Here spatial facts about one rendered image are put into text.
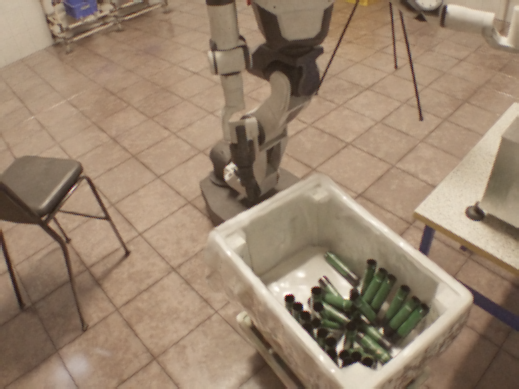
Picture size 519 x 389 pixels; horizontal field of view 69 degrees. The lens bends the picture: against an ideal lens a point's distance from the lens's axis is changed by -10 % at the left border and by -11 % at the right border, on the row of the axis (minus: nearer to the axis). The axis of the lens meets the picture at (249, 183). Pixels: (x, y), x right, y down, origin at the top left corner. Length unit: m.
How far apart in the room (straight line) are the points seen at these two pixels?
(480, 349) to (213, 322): 1.11
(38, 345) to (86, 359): 0.27
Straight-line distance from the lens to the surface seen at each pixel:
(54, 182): 1.77
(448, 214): 1.19
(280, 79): 1.38
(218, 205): 2.05
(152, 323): 1.91
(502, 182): 1.09
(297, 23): 1.27
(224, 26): 1.29
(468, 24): 1.23
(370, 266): 1.22
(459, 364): 1.80
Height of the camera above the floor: 1.56
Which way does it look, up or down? 41 degrees down
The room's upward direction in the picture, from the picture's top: 8 degrees counter-clockwise
